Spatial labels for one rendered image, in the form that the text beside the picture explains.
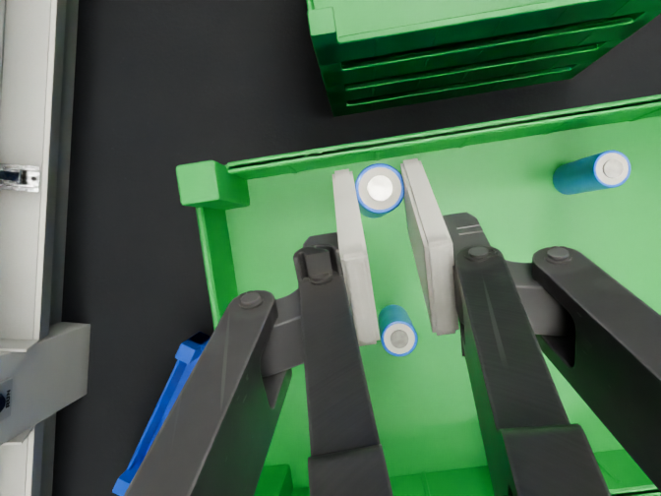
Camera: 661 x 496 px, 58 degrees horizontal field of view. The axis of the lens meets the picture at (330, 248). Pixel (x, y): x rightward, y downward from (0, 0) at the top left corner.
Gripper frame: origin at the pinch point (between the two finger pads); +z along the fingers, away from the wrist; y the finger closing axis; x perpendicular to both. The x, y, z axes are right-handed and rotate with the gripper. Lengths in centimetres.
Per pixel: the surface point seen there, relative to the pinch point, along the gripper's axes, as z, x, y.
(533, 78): 54, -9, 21
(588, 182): 10.8, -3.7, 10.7
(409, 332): 7.2, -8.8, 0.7
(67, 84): 60, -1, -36
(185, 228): 53, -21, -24
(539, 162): 16.2, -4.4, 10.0
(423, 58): 38.7, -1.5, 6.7
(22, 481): 31, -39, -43
